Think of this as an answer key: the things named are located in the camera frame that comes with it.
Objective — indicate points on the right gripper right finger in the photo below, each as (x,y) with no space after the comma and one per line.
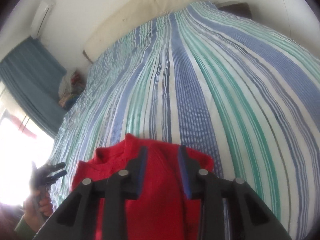
(250,218)

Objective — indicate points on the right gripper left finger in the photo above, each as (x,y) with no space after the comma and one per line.
(76,217)

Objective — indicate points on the red knit sweater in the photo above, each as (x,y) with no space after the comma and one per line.
(162,210)

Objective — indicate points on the green sleeve forearm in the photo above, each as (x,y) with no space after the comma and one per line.
(23,231)

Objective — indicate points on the pile of clothes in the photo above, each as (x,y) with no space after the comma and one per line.
(71,87)

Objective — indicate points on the left hand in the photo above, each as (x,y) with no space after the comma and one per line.
(44,207)

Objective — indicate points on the blue curtain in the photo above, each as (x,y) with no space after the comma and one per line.
(33,76)

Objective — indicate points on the striped blue green bedspread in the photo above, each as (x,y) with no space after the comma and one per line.
(221,84)

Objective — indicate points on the white air conditioner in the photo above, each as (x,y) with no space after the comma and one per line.
(40,18)

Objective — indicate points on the dark wooden nightstand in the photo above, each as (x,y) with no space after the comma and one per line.
(240,9)

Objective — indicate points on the cream padded headboard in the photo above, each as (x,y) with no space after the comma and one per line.
(133,14)

